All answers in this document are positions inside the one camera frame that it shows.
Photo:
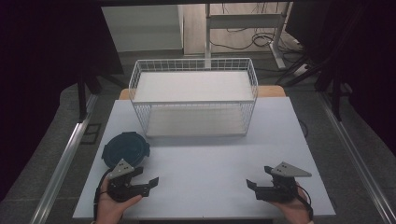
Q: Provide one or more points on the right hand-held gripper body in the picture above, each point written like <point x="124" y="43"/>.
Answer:
<point x="285" y="186"/>

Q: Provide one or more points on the person's right hand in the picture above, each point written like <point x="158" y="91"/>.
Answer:
<point x="295" y="210"/>

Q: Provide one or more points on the white cabinet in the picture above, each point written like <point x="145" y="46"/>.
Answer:
<point x="140" y="28"/>

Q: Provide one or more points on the person's left hand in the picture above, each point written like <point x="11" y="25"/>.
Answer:
<point x="109" y="208"/>

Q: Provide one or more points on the black floor frame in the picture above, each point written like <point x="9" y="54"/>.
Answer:
<point x="91" y="133"/>

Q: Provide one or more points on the dark curtain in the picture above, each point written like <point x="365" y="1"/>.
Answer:
<point x="40" y="62"/>
<point x="367" y="56"/>

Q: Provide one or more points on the metal rail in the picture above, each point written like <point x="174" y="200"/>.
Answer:
<point x="358" y="158"/>
<point x="63" y="161"/>

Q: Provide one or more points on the white desk frame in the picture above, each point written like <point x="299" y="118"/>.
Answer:
<point x="246" y="20"/>

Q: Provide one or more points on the black stand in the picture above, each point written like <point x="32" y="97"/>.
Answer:
<point x="336" y="96"/>
<point x="82" y="99"/>

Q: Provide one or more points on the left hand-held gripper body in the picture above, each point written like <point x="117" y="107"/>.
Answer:
<point x="122" y="170"/>

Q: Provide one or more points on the wooden table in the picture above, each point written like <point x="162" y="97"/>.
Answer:
<point x="271" y="91"/>

